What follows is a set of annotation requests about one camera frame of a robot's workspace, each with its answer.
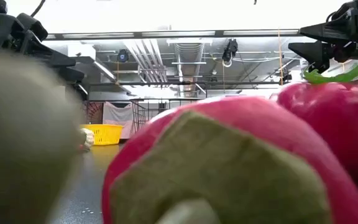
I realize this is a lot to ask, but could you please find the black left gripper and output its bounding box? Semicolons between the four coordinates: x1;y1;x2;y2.
0;12;86;84

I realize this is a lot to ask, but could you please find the red tomato with green calyx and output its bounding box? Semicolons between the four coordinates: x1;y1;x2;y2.
272;57;358;200

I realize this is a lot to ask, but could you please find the white ceiling unit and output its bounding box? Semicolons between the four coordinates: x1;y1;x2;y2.
67;42;96;62

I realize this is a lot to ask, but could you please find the black ceiling speaker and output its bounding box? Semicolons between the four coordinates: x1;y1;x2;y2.
116;49;129;63

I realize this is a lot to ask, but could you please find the white hanging cloth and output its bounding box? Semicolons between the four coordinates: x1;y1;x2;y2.
103;101;135;139

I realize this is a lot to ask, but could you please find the whitish knobbly vegetable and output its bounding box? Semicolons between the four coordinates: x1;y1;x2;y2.
80;127;95;149

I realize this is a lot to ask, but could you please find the yellow plastic basket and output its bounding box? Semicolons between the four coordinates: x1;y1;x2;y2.
79;123;124;146

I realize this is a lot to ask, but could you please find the blurred olive grey object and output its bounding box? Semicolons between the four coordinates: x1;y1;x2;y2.
0;46;85;224

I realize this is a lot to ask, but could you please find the black hanging ceiling device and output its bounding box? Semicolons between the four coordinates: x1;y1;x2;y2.
221;39;239;63

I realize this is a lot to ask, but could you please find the long red pepper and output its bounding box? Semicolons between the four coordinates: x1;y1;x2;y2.
101;95;358;224

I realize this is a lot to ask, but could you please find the yellow hanging cord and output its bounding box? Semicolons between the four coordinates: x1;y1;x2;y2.
277;29;284;86

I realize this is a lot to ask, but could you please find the red round wall decoration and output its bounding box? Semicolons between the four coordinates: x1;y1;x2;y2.
85;101;104;124

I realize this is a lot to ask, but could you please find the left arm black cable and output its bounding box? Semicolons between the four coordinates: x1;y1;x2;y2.
31;0;47;18

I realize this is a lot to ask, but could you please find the metal wire basket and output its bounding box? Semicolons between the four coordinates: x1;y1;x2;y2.
129;98;202;134

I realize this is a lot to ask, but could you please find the black rig frame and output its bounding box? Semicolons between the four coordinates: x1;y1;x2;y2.
44;29;301;41

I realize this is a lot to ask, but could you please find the silver ceiling duct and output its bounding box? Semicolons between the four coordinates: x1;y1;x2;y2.
174;42;205;98

